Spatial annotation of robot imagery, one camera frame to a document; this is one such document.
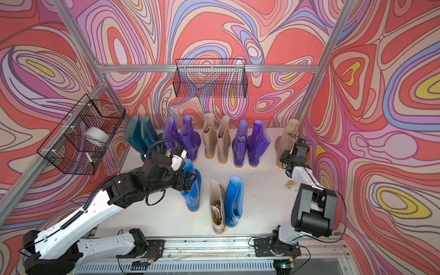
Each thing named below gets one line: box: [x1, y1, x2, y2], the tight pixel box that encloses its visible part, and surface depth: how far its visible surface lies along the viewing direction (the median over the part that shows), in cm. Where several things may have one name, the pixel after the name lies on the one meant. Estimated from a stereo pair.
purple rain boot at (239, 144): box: [232, 119, 249, 169], surface depth 91 cm
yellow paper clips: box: [284, 179, 299, 192], surface depth 93 cm
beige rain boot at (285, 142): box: [274, 119, 300, 168], surface depth 93 cm
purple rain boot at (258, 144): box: [246, 120, 271, 168], surface depth 89 cm
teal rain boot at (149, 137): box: [140, 116, 160, 161], surface depth 86 cm
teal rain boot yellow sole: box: [124, 115, 147, 163], surface depth 88 cm
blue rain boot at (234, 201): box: [225, 175, 245, 229], surface depth 66 cm
